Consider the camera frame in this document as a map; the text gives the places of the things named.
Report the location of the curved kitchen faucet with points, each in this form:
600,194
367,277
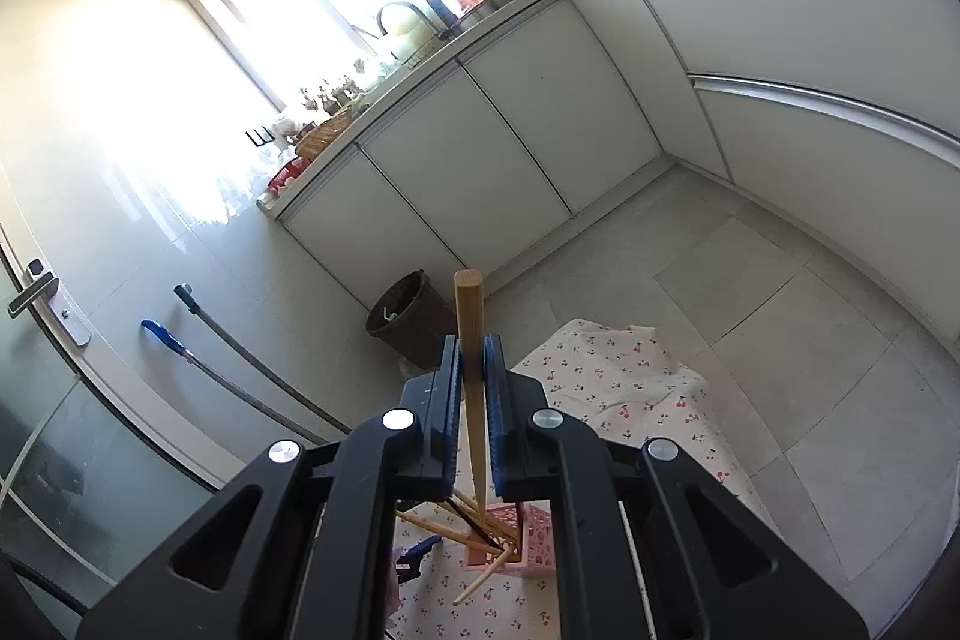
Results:
397,10

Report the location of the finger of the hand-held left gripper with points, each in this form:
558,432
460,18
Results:
416,550

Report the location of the wooden chopstick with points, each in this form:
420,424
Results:
469,310
435,527
480,576

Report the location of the dark blue bottle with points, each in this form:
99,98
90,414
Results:
439,6

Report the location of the dark trash bin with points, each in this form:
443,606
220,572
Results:
405,317

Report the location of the cherry print tablecloth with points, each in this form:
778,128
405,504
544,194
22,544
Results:
615,385

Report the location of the wicker basket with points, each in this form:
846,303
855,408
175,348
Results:
322,136

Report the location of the black wall switch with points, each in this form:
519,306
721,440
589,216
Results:
259,135

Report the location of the row of small bottles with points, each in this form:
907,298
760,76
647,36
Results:
330,94

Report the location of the steel cooking pot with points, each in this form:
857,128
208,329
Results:
487,3

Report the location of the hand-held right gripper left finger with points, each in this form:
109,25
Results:
450,400

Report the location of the white kitchen base cabinets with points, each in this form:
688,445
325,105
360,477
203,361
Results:
525,145
787,10

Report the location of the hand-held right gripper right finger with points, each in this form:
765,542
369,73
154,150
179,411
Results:
495,400

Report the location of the red plastic basket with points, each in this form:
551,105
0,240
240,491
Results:
289,171

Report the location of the black chopstick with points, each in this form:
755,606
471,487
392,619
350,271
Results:
476,524

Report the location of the pink perforated basket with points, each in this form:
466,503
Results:
536,535

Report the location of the frosted glass door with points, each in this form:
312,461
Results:
75,460

